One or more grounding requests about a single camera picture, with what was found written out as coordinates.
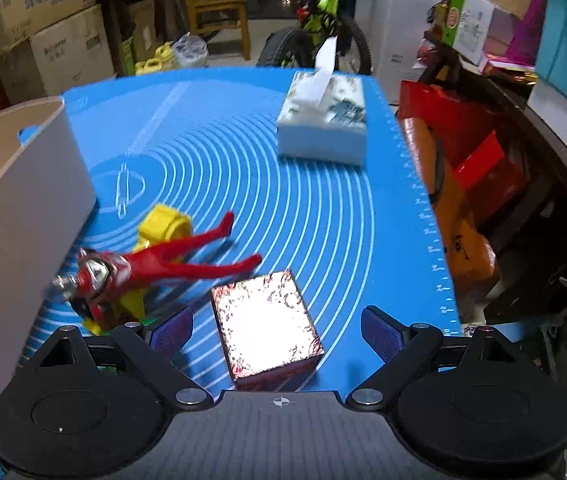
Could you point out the wooden chair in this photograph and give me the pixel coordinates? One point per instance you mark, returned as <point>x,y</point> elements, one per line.
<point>213,5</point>

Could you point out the plain cardboard box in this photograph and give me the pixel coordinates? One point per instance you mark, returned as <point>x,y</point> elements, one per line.
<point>68,55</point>

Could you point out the red paper bag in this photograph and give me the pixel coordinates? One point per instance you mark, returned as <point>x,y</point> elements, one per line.
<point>433,102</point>

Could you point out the green black bicycle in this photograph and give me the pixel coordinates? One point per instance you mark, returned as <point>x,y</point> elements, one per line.
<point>323,25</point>

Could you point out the green white carton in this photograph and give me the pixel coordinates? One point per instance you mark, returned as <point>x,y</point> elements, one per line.
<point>471,30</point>

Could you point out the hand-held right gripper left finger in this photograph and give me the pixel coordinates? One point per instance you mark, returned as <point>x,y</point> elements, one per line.
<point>173,334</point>

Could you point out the red action figure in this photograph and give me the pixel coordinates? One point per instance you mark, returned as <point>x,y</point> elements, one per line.
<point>163,257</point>

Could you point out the beige storage bin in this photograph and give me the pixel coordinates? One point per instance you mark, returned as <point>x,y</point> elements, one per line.
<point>23,200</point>

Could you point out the orange bag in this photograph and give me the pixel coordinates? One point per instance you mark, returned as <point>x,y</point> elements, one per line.
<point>463,255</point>

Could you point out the yellow plastic toy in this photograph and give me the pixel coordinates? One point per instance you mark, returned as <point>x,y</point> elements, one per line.
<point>166,222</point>

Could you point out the red patterned box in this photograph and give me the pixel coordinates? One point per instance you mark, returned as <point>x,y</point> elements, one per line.
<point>263,325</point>

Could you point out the white box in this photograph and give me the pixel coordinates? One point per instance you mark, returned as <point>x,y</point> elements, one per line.
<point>563,125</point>

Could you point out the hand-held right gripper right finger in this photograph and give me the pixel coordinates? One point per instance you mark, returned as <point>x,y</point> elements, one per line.
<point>381,336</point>

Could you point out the floral tissue box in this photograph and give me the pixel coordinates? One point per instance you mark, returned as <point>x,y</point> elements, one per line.
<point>328,120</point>

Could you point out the clear plastic bag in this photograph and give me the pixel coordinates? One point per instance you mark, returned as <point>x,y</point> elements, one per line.
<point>191,52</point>

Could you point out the pink plastic item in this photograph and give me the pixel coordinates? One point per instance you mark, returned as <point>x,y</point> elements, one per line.
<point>531,30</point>

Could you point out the oil bottle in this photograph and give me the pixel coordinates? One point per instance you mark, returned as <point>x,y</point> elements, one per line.
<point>441,15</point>

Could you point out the blue silicone mat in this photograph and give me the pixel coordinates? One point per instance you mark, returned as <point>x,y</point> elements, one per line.
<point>273,210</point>

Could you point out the dark wooden table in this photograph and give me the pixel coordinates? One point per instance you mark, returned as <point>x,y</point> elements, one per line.
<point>538,130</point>

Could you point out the red gift box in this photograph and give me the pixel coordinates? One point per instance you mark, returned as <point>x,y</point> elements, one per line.
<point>493,175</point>

